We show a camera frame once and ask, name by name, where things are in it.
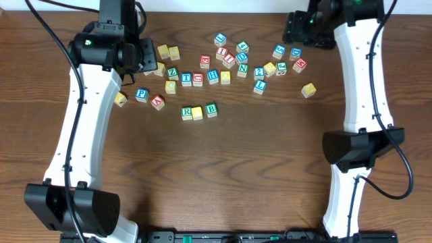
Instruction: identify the red I block lower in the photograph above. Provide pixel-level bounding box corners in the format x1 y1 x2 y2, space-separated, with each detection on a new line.
223 53 236 69

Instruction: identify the yellow S block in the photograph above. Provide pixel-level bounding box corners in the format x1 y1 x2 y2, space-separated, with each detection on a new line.
169 46 180 61

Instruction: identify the red A block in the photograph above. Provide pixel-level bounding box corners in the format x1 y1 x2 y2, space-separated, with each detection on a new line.
151 94 165 111

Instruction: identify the blue d block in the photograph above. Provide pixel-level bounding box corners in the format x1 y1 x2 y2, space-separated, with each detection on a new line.
236 52 248 65
289 47 302 61

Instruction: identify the blue H block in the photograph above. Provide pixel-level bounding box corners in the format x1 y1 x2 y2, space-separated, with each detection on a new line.
207 70 219 84

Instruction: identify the blue L block lower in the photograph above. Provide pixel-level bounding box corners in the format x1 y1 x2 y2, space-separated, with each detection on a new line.
253 80 267 95

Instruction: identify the blue l block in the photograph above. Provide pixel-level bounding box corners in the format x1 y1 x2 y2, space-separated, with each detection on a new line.
214 32 227 47
253 80 267 95

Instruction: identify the green B block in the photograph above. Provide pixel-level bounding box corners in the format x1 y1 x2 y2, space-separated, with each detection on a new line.
205 103 218 118

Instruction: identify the red U block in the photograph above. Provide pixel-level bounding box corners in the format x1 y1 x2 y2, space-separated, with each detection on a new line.
192 73 204 86

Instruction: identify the blue T block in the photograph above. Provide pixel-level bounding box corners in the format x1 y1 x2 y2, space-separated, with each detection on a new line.
181 72 192 86

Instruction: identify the green Z block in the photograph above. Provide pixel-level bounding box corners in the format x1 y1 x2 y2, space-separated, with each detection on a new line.
167 67 179 80

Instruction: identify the green R block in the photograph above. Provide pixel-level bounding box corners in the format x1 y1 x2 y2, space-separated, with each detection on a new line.
182 107 193 121

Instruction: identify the green 4 block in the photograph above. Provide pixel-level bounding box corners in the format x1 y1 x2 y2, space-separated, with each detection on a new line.
236 40 250 53

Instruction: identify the green N block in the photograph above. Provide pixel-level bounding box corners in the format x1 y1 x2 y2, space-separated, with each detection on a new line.
237 63 249 78

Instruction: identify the blue L block top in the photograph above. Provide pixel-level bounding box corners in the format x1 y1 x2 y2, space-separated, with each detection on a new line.
214 32 227 47

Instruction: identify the yellow block right centre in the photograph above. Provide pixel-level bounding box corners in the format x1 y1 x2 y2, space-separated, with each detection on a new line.
263 61 277 77

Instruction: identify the yellow block far right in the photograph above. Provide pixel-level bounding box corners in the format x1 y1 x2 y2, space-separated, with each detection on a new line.
301 82 317 99

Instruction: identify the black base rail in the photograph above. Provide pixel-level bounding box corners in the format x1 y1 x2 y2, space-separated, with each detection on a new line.
59 231 399 243

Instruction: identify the yellow block top left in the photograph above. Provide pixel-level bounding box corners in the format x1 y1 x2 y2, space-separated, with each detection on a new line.
157 45 170 59

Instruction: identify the red i block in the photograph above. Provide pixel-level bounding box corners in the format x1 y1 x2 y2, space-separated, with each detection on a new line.
223 53 236 69
215 47 228 60

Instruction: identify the blue P block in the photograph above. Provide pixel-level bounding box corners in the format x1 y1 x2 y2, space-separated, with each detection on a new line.
135 88 149 103

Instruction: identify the red I block upper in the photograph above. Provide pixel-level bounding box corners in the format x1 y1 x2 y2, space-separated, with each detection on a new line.
215 47 228 60

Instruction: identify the blue 2 block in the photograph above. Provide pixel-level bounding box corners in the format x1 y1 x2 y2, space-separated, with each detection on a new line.
254 67 265 80

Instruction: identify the blue G block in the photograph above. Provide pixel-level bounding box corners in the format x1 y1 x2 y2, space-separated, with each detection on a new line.
272 44 286 59

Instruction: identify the blue D block centre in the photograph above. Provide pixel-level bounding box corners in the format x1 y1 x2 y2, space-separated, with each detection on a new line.
236 52 248 65

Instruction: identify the yellow C block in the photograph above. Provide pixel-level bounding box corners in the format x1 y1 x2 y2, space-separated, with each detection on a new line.
165 80 177 95

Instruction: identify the red E block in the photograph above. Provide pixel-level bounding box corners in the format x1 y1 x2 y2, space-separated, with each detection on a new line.
199 55 211 69

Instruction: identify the red M block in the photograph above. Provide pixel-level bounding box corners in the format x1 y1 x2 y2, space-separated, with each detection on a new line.
293 58 307 73

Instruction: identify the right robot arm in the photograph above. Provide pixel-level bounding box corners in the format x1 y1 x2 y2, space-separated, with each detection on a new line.
282 0 404 242

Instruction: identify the yellow O block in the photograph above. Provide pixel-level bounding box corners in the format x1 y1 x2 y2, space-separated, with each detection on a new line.
220 71 231 84
191 107 203 120

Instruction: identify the blue D block right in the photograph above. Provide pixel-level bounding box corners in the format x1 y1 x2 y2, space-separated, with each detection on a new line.
289 47 302 61

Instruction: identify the yellow block beside L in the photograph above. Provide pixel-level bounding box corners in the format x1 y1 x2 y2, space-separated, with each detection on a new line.
154 62 166 76

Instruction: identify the green J block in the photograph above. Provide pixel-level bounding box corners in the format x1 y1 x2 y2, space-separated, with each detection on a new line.
275 61 288 76

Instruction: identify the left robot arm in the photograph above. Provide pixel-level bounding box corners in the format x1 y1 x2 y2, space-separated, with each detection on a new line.
24 20 157 242

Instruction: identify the yellow block far left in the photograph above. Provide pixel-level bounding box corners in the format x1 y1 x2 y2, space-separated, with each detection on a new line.
114 92 128 107

